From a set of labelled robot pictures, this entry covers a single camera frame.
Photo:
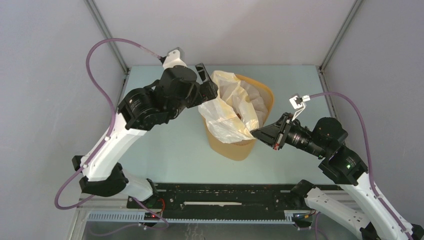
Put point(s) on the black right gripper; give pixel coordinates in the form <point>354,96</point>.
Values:
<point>272,135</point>

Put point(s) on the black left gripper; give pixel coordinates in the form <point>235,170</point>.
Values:
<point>204,92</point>

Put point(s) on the orange plastic trash bin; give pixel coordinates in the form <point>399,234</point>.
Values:
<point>238,149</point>

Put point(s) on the translucent cream trash bag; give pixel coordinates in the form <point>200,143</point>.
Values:
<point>232,112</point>

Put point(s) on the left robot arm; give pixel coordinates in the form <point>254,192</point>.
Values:
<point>179,88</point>

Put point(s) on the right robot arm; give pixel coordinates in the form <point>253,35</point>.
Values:
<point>375,219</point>

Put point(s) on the right controller board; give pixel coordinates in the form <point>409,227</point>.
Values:
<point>300,217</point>

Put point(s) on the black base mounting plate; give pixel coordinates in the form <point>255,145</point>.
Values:
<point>224,202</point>

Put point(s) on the left controller board with LEDs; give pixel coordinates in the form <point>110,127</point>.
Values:
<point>151,217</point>

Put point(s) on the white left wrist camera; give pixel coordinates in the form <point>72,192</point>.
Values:
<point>173,58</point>

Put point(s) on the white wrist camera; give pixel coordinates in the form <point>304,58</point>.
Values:
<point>173,58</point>
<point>299,104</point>

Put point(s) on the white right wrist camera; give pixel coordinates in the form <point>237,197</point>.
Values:
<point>299,104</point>

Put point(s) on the aluminium frame rail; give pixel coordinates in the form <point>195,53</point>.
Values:
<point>92,201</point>

